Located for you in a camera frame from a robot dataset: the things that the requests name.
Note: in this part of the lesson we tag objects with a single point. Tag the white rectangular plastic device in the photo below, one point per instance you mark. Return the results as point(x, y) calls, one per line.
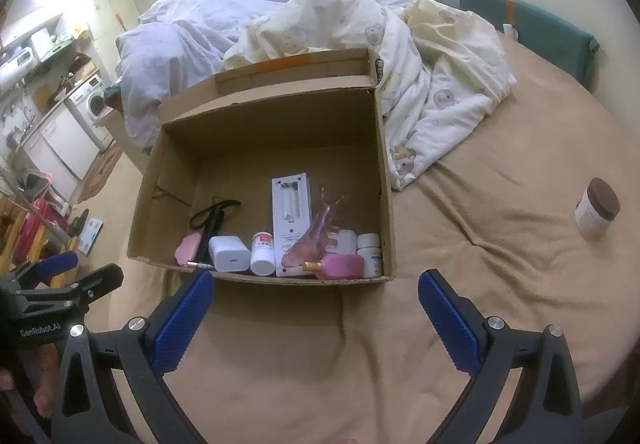
point(290, 194)

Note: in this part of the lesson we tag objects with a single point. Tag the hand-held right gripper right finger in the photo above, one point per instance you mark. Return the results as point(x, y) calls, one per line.
point(450, 324)

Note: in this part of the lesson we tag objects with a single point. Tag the white kitchen appliance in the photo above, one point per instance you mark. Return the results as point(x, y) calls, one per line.
point(21, 58)

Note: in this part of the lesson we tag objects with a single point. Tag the white charger plug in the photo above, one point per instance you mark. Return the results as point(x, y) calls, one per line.
point(230, 254)

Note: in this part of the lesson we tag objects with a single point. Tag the black stick with gold tip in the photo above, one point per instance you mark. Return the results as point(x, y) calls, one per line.
point(200, 265)

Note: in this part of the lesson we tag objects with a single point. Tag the white bottle with red label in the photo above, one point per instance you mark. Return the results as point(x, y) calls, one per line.
point(262, 254)

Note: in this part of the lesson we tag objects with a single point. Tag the wooden bedside cabinet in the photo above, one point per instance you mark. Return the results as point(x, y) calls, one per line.
point(120, 134)

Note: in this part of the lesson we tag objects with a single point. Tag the yellow wooden chair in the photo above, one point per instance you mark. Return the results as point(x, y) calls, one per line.
point(6, 229)

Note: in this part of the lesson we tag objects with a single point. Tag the person's left hand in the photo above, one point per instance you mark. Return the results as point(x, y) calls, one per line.
point(45, 384)

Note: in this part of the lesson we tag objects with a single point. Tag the cream printed duvet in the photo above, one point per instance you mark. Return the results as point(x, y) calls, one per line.
point(440, 74)

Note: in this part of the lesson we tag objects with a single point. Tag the brown floor rug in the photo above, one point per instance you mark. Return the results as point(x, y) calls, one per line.
point(100, 174)

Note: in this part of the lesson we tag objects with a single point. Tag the black shoe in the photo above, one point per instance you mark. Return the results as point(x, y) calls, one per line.
point(79, 223)

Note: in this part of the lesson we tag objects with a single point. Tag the bathroom scale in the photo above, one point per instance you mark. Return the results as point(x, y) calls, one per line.
point(91, 236)

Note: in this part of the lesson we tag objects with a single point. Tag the green pillow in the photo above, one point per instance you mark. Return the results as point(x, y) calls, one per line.
point(540, 34)

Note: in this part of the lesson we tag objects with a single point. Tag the white pill bottle blue label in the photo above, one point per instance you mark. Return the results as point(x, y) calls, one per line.
point(370, 254)

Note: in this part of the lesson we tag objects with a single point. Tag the white washing machine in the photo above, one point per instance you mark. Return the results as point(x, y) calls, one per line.
point(87, 104)

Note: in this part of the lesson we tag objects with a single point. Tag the cardboard box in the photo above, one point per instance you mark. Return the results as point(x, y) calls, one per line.
point(280, 139)

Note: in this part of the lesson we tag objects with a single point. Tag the white kitchen cabinets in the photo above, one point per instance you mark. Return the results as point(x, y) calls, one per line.
point(60, 144)

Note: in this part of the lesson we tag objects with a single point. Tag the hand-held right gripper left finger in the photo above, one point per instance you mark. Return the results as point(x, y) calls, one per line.
point(182, 319)

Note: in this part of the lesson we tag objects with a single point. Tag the red bag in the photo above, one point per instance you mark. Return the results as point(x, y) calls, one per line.
point(32, 224)

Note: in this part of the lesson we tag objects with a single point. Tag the white jar with brown lid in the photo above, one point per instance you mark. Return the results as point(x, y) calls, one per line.
point(595, 211)

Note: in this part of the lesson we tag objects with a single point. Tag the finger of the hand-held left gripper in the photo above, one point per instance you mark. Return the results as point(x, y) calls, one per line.
point(97, 281)
point(55, 265)

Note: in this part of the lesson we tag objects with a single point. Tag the pink perfume bottle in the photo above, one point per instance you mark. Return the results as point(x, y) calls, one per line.
point(340, 266)

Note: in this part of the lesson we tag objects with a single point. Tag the pale blue duvet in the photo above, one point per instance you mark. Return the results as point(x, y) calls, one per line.
point(175, 39)

